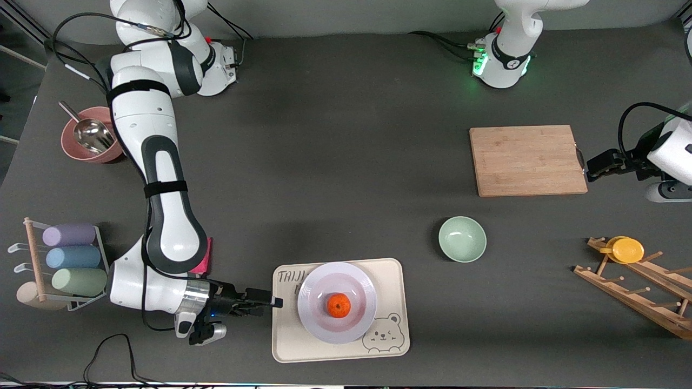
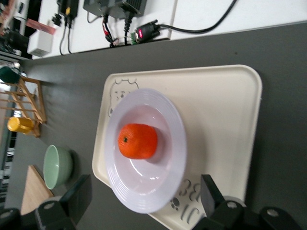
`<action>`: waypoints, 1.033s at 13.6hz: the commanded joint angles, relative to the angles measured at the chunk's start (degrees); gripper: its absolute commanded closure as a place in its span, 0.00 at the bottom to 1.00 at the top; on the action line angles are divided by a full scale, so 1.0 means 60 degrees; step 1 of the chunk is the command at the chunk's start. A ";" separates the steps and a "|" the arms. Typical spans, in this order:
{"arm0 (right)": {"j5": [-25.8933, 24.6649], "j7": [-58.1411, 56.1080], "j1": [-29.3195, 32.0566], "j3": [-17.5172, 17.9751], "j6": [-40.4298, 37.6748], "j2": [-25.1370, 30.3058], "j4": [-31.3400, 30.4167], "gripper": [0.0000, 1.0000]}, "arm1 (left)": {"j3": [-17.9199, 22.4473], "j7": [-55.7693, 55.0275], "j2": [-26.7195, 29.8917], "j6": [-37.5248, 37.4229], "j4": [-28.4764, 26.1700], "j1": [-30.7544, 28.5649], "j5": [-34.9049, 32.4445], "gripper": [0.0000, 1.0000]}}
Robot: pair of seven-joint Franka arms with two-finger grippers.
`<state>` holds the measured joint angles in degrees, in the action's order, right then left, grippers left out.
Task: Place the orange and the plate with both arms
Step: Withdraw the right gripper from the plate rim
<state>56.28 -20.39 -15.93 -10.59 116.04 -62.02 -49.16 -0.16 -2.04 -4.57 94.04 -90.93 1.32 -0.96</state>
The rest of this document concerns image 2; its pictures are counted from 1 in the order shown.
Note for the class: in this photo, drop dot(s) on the white round plate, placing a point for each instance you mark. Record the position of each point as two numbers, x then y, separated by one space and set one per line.
144 183

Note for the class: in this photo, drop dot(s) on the black power adapter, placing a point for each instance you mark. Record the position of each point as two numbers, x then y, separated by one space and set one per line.
68 7

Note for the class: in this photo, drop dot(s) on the white cardboard box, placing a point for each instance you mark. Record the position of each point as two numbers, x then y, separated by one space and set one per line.
39 44

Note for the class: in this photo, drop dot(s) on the dark green cup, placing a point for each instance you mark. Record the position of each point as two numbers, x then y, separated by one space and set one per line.
8 74

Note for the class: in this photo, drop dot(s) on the pink box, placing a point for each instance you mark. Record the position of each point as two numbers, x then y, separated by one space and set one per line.
40 26

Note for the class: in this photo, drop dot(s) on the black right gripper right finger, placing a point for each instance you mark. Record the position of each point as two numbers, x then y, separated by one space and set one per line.
223 215

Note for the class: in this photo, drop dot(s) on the yellow cup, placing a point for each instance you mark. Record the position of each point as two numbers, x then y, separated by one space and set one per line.
20 125

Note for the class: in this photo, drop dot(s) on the light green bowl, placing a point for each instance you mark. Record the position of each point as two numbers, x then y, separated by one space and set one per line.
57 165

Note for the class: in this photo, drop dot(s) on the black connector with red light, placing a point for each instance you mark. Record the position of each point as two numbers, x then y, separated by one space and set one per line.
146 31

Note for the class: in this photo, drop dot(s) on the dark grey table mat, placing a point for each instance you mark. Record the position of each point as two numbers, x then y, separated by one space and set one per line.
283 167

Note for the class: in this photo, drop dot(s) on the wooden cutting board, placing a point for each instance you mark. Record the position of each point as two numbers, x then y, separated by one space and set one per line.
33 191

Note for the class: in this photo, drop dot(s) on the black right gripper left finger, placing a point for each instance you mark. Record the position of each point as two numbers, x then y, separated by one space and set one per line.
64 210

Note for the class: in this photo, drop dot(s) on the cream tray with bear print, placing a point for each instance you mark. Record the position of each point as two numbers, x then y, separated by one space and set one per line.
216 119

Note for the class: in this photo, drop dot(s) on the orange fruit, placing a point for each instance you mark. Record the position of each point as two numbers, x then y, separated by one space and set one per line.
138 141

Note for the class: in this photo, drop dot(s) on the wooden mug rack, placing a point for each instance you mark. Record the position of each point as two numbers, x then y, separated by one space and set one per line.
39 105

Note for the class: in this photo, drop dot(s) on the dark grey electronics box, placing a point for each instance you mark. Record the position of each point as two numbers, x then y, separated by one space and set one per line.
108 6

